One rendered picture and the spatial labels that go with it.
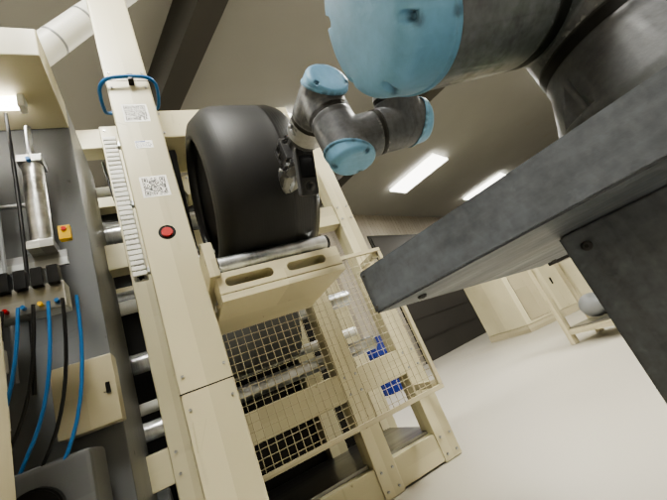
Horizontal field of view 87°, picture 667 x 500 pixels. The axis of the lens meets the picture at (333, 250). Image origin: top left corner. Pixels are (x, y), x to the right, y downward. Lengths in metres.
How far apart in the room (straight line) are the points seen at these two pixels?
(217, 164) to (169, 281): 0.34
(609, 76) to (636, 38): 0.03
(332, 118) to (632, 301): 0.53
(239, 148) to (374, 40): 0.70
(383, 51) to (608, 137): 0.20
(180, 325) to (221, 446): 0.31
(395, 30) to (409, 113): 0.41
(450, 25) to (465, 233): 0.18
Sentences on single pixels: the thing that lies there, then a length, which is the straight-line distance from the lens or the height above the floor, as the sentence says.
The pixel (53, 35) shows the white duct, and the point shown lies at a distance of 2.13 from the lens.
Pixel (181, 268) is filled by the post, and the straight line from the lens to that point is 1.06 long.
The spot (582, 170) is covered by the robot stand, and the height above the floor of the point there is 0.58.
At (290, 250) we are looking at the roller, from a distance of 1.04.
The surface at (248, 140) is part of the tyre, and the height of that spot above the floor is 1.18.
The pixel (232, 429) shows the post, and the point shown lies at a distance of 0.98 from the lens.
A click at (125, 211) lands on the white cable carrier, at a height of 1.15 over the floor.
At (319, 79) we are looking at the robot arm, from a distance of 0.74.
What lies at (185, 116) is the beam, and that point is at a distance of 1.75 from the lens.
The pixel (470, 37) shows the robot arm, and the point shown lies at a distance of 0.38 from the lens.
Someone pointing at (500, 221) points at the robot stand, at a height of 0.57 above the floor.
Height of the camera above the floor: 0.53
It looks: 18 degrees up
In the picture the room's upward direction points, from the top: 23 degrees counter-clockwise
